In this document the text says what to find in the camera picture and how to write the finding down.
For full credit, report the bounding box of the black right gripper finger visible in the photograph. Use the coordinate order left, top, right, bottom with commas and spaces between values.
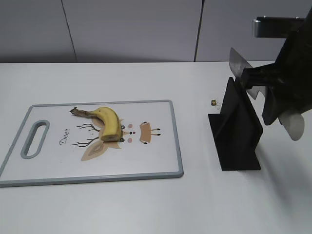
241, 63, 278, 89
262, 86, 293, 125

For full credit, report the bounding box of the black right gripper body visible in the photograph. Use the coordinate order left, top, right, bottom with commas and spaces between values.
276, 17, 312, 113

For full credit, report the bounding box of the yellow banana with stem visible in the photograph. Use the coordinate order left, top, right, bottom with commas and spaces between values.
70, 107, 122, 142

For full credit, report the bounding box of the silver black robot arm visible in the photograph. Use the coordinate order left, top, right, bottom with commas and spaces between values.
241, 17, 312, 125

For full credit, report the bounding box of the black knife stand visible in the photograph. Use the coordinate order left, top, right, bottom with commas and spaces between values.
208, 77, 263, 171

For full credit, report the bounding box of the white cutting board grey rim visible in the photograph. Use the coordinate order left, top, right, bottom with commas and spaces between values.
0, 100, 183, 187

